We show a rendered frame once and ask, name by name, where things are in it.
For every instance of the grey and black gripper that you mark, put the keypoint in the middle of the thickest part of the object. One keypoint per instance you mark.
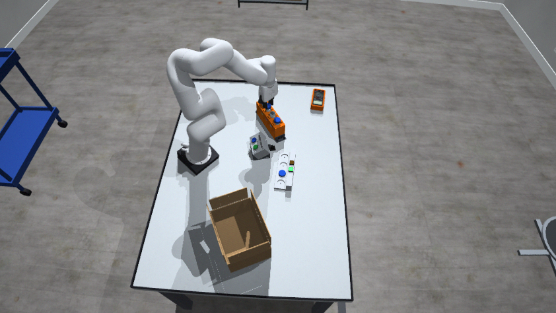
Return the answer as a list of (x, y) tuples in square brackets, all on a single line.
[(267, 93)]

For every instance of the grey key housing with green and blue buttons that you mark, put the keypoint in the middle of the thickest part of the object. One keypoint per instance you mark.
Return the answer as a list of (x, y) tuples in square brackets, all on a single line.
[(259, 146)]

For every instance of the orange multimeter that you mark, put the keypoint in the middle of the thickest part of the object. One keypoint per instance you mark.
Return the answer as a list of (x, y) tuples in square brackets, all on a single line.
[(318, 97)]

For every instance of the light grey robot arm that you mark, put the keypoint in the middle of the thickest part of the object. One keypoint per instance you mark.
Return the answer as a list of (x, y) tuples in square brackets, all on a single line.
[(203, 107)]

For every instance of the brown cardboard box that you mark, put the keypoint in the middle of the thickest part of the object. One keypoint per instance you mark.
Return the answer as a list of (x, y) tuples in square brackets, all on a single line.
[(241, 231)]

